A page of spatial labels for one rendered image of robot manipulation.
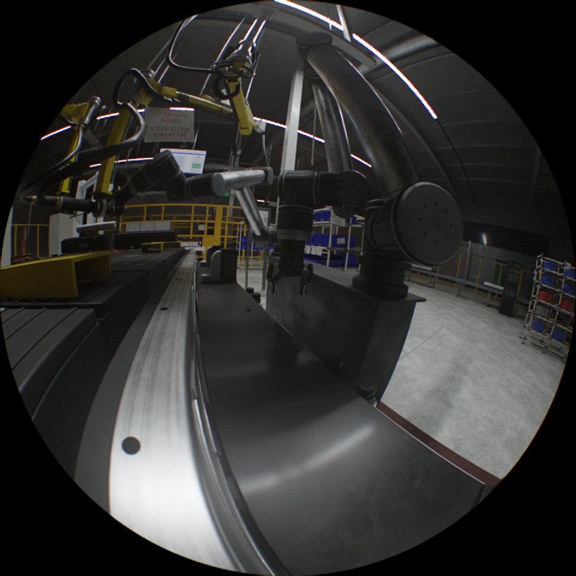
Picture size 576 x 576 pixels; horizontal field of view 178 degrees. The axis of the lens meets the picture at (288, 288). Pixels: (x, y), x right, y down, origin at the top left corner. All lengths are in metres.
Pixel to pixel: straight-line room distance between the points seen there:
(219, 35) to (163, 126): 9.53
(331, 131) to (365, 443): 0.87
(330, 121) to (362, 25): 9.21
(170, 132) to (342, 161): 0.91
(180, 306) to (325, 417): 0.18
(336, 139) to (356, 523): 0.89
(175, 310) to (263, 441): 0.14
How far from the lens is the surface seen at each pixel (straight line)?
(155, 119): 1.19
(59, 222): 7.03
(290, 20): 2.39
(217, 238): 10.54
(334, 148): 0.78
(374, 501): 0.18
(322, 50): 0.89
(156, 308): 0.16
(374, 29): 9.91
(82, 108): 1.78
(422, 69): 11.06
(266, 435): 0.19
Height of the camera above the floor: 1.04
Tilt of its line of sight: 13 degrees down
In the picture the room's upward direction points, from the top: 5 degrees clockwise
